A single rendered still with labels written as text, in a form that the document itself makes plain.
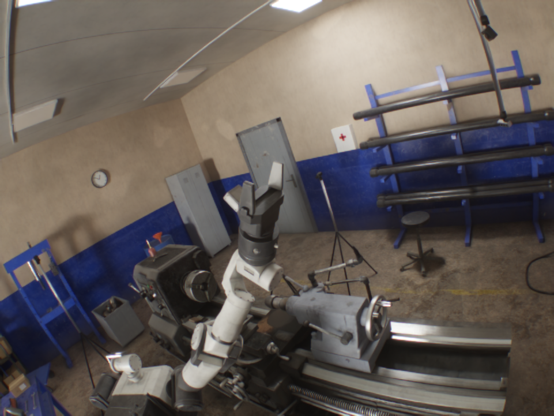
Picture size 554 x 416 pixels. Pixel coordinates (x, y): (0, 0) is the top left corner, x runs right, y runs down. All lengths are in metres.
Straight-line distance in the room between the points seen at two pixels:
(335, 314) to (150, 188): 5.02
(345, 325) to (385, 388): 0.37
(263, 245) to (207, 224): 5.32
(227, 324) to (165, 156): 5.62
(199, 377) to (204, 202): 5.19
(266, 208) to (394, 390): 1.10
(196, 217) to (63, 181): 2.68
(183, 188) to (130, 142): 1.43
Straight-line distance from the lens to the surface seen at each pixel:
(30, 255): 4.90
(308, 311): 1.49
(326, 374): 1.57
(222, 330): 0.74
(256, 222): 0.55
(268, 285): 0.66
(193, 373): 0.89
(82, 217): 5.48
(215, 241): 6.03
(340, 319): 1.40
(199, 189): 5.86
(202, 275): 2.29
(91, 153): 5.68
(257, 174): 5.53
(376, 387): 1.46
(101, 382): 1.33
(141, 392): 1.12
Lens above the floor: 2.04
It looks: 15 degrees down
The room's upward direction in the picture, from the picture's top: 20 degrees counter-clockwise
